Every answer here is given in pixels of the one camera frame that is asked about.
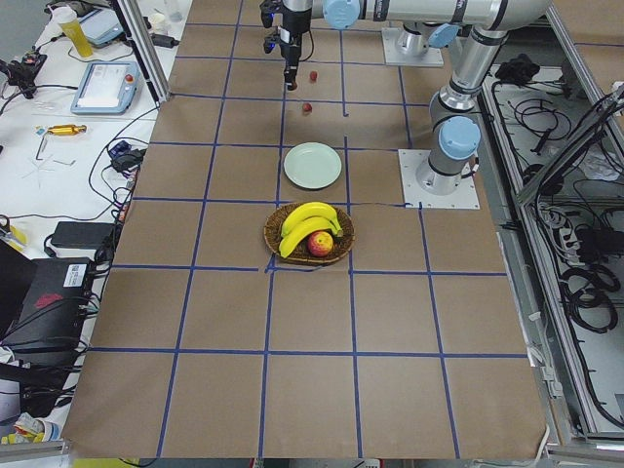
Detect black power adapter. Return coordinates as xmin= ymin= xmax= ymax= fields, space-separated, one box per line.
xmin=50 ymin=221 xmax=113 ymax=250

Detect aluminium frame post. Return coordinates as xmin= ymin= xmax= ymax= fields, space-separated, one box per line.
xmin=110 ymin=0 xmax=171 ymax=104

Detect far blue teach pendant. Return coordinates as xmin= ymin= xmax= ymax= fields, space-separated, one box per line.
xmin=79 ymin=8 xmax=124 ymax=48

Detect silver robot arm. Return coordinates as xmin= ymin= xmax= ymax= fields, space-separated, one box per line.
xmin=259 ymin=1 xmax=460 ymax=91
xmin=312 ymin=1 xmax=551 ymax=196

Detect small black adapter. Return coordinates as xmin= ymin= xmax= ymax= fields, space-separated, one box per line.
xmin=150 ymin=33 xmax=179 ymax=49

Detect yellow drink bottle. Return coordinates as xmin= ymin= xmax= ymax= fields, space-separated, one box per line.
xmin=52 ymin=6 xmax=93 ymax=58

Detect blue teach pendant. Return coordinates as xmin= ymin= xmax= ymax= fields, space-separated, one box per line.
xmin=70 ymin=61 xmax=140 ymax=115
xmin=79 ymin=8 xmax=124 ymax=48

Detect woven wicker basket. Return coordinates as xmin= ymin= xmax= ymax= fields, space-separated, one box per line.
xmin=263 ymin=202 xmax=355 ymax=266

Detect yellow banana bunch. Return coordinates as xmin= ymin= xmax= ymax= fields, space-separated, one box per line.
xmin=279 ymin=202 xmax=342 ymax=258

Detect red yellow apple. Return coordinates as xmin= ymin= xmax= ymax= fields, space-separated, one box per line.
xmin=306 ymin=231 xmax=334 ymax=257

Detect near blue teach pendant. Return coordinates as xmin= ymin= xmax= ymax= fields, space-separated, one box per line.
xmin=70 ymin=61 xmax=140 ymax=115

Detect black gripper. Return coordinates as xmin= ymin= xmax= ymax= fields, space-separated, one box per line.
xmin=259 ymin=0 xmax=313 ymax=84

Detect light green plate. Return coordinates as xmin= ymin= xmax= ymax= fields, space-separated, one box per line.
xmin=284 ymin=142 xmax=342 ymax=190

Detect gold metal cylinder tool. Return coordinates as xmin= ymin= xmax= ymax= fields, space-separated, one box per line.
xmin=46 ymin=124 xmax=87 ymax=137

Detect black computer box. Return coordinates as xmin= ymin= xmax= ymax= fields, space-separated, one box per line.
xmin=1 ymin=243 xmax=95 ymax=353

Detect white paper cup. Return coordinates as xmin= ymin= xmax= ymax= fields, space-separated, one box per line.
xmin=147 ymin=12 xmax=168 ymax=34

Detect coiled black cables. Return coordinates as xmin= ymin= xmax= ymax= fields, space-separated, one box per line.
xmin=558 ymin=265 xmax=621 ymax=335

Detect black cloth bundle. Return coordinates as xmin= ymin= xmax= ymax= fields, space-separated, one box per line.
xmin=494 ymin=54 xmax=540 ymax=86

